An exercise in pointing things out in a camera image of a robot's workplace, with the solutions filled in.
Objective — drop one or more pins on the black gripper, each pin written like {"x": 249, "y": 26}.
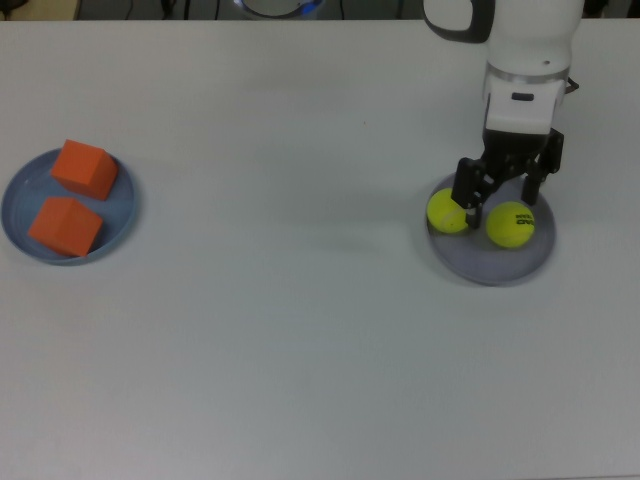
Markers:
{"x": 512, "y": 147}

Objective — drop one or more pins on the yellow tennis ball black logo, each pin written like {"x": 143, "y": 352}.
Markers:
{"x": 507, "y": 227}

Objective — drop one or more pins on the plain yellow tennis ball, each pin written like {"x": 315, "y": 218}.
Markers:
{"x": 442, "y": 215}

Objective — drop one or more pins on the orange foam cube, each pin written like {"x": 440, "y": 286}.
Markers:
{"x": 82, "y": 167}
{"x": 62, "y": 225}

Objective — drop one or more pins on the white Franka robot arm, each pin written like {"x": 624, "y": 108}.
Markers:
{"x": 530, "y": 30}

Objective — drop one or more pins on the lilac round plate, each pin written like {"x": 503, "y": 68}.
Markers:
{"x": 500, "y": 265}

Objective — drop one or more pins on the blue round plate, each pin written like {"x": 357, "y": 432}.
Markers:
{"x": 120, "y": 215}

